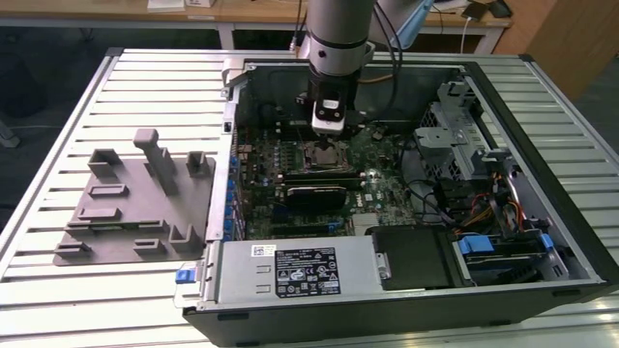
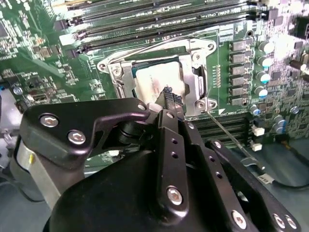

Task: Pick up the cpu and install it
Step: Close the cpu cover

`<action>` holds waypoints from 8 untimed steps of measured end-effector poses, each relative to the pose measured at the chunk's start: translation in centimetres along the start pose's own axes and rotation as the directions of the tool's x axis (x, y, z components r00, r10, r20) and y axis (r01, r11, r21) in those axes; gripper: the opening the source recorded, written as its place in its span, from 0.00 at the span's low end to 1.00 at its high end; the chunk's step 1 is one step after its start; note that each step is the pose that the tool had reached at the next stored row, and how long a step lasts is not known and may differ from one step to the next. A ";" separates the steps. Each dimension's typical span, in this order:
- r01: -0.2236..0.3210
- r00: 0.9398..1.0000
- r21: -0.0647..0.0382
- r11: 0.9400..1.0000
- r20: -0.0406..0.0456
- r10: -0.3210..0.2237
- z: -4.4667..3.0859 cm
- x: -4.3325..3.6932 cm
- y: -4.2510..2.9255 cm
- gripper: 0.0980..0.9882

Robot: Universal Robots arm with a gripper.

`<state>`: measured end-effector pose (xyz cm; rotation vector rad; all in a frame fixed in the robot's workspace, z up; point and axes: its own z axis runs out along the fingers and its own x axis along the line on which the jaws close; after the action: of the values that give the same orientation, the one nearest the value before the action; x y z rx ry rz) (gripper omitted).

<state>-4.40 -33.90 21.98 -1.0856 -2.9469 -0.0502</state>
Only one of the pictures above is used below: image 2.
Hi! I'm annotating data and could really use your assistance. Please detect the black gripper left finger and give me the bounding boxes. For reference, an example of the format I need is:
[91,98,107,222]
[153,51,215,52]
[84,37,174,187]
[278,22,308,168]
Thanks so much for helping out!
[20,87,192,220]

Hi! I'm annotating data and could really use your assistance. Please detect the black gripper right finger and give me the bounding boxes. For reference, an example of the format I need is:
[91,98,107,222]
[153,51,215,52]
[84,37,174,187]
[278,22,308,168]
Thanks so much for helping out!
[171,94,302,232]

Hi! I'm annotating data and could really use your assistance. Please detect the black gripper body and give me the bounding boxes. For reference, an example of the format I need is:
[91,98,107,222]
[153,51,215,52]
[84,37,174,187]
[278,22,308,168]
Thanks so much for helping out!
[42,117,232,232]

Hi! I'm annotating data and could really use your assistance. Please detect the metal locking lever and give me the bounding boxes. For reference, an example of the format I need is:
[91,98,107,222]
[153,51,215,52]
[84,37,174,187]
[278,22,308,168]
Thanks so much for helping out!
[206,111,266,171]

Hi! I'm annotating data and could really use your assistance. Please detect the metal socket cover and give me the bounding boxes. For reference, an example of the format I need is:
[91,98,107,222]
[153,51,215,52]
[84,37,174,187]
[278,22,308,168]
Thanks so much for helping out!
[107,54,208,116]

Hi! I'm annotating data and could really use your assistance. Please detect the silver CPU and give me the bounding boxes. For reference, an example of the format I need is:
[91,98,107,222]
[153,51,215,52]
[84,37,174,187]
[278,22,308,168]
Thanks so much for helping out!
[131,60,186,104]

